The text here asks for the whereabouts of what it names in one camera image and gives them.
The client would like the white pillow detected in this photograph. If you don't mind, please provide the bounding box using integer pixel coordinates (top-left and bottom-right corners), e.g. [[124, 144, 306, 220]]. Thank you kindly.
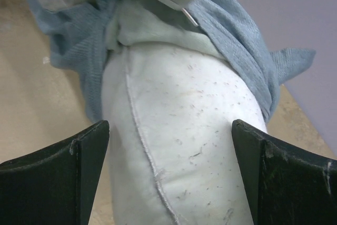
[[102, 0, 266, 224]]

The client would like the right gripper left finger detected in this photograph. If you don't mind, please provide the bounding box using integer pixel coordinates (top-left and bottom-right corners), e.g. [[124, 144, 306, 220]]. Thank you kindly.
[[1, 121, 109, 224]]

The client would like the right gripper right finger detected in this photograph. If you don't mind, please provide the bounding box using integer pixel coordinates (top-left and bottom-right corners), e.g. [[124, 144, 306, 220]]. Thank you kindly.
[[232, 120, 336, 224]]

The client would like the patchwork green beige pillowcase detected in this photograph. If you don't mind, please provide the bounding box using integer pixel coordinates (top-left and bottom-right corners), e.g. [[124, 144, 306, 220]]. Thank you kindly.
[[27, 0, 315, 122]]

